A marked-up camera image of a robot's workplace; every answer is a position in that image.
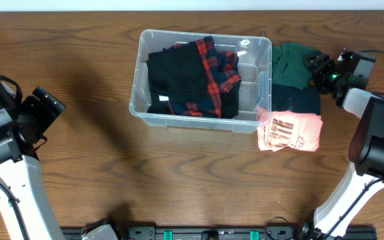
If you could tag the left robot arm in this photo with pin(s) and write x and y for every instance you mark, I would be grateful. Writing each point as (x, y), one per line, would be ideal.
(24, 205)

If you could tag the black garment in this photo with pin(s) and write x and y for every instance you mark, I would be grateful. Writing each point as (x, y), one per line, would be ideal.
(177, 73)

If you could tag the dark teal folded garment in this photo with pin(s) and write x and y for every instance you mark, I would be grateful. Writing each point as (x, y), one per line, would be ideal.
(288, 98)

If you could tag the black folded pants in container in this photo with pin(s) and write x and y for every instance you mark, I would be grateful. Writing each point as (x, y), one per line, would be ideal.
(229, 106)

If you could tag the clear plastic storage container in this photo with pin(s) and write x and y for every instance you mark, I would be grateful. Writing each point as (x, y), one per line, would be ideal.
(255, 55)

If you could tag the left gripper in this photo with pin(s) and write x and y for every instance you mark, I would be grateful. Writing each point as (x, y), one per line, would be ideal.
(44, 116)

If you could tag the green folded garment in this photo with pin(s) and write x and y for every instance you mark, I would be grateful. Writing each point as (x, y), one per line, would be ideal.
(288, 67)

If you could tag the red navy plaid garment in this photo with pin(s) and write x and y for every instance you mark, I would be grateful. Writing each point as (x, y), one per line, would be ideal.
(221, 68)

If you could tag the pink printed folded shirt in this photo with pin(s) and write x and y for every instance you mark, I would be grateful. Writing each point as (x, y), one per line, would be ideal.
(300, 131)

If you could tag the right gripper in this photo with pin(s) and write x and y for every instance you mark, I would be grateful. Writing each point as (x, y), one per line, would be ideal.
(325, 63)

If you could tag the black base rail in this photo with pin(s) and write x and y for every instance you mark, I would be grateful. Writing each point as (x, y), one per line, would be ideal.
(107, 229)

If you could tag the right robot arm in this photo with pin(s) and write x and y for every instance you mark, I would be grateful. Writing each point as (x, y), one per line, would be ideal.
(346, 79)

